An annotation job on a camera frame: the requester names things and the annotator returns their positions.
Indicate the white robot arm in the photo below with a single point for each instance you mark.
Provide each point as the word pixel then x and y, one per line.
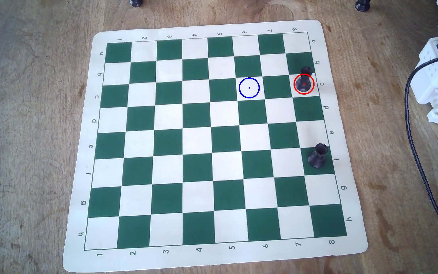
pixel 428 76

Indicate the black chess piece top left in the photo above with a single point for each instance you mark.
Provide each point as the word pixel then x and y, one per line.
pixel 136 2

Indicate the black chess piece top right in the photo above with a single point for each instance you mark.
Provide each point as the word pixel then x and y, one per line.
pixel 362 5

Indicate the green white chessboard mat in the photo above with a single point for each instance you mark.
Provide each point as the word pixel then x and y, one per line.
pixel 203 152

